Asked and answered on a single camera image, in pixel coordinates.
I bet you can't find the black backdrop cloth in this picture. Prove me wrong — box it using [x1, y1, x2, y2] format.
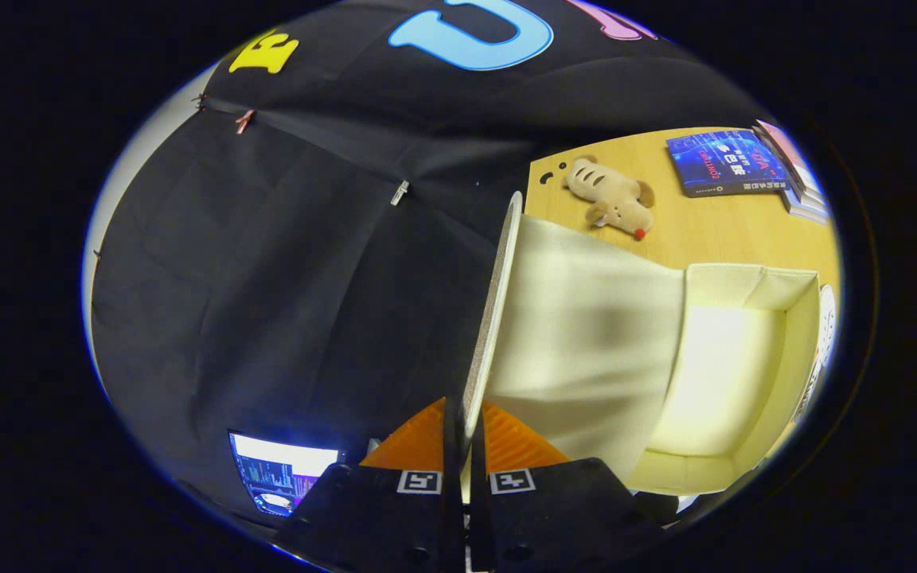
[88, 0, 762, 528]

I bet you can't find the brown plush toy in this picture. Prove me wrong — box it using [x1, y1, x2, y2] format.
[561, 156, 657, 242]

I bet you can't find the beige fabric storage box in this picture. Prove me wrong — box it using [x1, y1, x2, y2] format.
[458, 191, 822, 499]

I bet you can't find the dark blue book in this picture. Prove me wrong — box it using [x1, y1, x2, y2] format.
[665, 130, 791, 199]

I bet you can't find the pink cover book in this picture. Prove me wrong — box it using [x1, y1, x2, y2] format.
[755, 119, 823, 197]

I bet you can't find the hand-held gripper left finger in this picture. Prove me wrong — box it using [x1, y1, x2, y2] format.
[274, 398, 464, 573]

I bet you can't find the white canvas shoe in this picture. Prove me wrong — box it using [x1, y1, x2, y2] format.
[793, 284, 838, 423]

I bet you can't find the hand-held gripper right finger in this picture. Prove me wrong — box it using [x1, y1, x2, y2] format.
[470, 402, 668, 573]

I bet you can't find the computer monitor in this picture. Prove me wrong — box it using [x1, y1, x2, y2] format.
[228, 431, 345, 518]

